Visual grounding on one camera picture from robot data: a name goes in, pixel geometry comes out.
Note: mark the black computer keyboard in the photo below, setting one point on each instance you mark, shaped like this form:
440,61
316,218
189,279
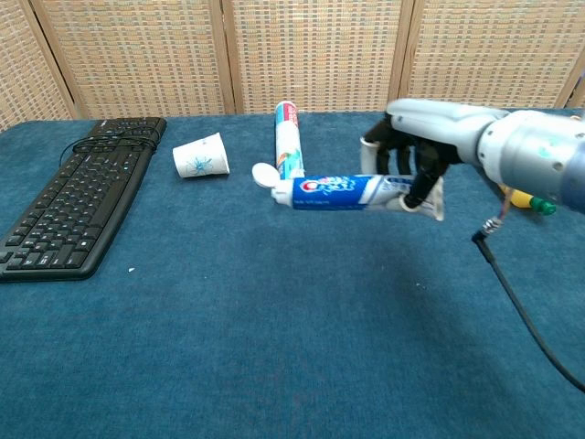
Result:
68,206

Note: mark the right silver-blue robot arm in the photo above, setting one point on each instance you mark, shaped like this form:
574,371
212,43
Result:
530,155

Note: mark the white printed roll tube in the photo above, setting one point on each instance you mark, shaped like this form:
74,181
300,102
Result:
288,137

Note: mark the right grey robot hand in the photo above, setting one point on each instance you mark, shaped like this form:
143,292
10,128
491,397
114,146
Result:
434,123

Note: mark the white paper cup blue print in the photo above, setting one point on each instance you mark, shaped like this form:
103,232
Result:
201,155

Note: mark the blue table cloth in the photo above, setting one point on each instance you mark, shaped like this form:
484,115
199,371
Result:
228,343

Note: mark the yellow bottle green cap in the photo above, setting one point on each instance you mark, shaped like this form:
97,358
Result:
544,206

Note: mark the woven wooden folding screen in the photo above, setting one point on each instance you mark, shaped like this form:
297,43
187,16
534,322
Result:
137,55

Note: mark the blue and white toothpaste tube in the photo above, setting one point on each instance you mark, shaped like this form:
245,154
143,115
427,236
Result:
338,192

